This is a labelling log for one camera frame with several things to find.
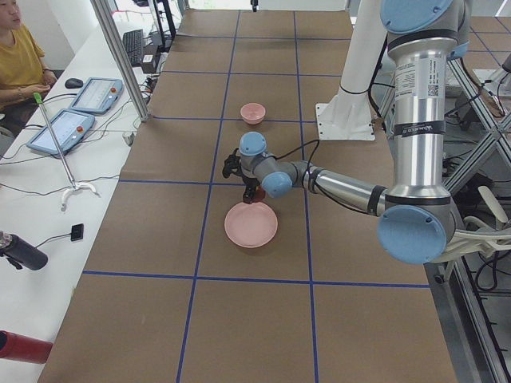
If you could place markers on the blue teach pendant near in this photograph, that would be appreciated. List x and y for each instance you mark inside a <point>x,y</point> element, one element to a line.
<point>69,126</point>

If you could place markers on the pink bowl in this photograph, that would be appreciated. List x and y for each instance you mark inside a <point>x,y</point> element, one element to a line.
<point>253,113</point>

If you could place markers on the blue teach pendant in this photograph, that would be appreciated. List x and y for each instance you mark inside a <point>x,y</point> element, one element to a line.
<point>69,126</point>
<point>97,95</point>

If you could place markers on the brown paper table cover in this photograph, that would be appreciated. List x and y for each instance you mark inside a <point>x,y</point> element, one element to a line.
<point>179,287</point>

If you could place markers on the person in yellow shirt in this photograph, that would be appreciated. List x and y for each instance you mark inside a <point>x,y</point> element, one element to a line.
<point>23,70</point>

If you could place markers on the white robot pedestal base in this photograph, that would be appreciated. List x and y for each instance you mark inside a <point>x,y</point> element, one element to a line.
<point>347,116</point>

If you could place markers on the red apple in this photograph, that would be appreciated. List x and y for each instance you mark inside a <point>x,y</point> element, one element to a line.
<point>259,195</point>

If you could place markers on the small black square device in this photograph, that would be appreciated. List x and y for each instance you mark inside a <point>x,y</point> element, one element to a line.
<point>77,232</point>

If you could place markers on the blue teach pendant far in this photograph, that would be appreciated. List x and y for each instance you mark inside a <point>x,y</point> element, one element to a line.
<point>97,95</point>

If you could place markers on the grey office chair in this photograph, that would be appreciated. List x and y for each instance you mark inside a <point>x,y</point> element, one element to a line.
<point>486,239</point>

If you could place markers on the pink plate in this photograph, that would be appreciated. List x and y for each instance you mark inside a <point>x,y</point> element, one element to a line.
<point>250,225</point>

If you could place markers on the red cylinder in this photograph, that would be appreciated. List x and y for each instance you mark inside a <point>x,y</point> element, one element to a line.
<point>16,347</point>

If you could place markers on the grabber stick green handle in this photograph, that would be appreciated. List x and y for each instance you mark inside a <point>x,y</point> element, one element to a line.
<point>74,186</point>

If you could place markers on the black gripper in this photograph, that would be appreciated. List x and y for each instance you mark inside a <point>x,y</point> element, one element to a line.
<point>250,184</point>

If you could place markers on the aluminium frame post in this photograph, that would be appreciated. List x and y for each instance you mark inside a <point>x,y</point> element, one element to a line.
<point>114,42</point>

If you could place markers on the black water bottle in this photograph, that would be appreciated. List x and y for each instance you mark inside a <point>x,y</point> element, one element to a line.
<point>21,254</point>

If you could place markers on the black computer mouse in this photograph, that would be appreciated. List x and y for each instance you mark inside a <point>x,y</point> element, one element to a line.
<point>74,83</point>

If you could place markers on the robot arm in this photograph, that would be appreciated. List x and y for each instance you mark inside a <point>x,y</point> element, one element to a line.
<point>417,217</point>

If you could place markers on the black keyboard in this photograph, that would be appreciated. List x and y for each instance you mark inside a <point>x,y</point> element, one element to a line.
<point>133,42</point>

